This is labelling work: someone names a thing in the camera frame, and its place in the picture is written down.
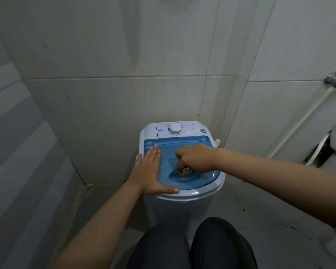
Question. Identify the person's right hand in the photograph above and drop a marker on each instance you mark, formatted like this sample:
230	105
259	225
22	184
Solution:
201	159

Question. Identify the person's left hand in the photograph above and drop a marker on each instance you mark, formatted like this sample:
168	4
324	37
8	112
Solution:
148	176

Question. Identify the person's right fingers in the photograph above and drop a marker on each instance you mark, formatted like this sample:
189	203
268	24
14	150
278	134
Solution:
182	158

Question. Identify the person's left thumb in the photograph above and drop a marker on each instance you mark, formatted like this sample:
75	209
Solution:
168	189

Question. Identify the person's left middle finger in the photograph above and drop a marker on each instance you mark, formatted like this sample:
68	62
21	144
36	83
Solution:
153	159

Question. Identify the person's left little finger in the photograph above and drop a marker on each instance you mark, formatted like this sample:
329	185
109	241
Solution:
139	165

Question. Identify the blue transparent washer lid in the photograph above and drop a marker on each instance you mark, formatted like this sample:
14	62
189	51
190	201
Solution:
168	154

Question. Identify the person's right forearm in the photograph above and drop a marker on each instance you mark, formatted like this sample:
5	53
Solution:
282	182

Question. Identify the person's left forearm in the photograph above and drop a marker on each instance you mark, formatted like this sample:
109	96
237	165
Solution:
100	224

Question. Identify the white mini washing machine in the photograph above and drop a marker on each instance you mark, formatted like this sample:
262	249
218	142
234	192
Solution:
182	210

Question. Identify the white timer dial knob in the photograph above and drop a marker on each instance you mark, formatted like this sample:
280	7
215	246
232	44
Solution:
175	129

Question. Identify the white water inlet spout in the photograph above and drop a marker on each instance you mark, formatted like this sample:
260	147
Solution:
217	141

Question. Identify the person's left leg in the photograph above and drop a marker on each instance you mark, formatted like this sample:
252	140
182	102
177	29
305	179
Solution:
159	246

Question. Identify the person's leg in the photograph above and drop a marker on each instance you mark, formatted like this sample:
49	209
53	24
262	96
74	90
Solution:
221	243
159	246

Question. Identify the person's right leg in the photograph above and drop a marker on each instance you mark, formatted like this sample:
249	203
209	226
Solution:
221	243

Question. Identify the white wall pipe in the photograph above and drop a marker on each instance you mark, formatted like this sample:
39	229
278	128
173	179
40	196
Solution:
305	117

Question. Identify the metal pipe bracket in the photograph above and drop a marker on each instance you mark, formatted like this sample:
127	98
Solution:
334	79

